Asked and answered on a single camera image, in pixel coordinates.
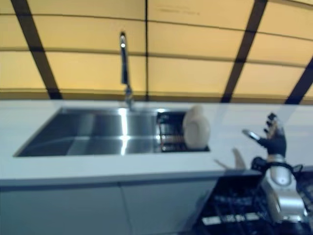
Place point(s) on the white cabinet door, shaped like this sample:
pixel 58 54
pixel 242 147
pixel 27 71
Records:
pixel 166 208
pixel 61 210

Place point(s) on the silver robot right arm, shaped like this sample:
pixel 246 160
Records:
pixel 283 195

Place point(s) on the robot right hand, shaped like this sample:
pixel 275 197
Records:
pixel 276 143

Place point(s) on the chrome gooseneck kitchen faucet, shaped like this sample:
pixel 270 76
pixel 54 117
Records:
pixel 124 63

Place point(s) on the dishwasher lower rack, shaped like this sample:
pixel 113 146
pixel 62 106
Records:
pixel 220 220

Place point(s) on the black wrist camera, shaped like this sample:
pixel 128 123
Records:
pixel 258 163

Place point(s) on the black sink drying rack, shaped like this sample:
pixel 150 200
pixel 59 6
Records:
pixel 168 137

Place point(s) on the stainless steel sink basin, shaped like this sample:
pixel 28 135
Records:
pixel 97 132

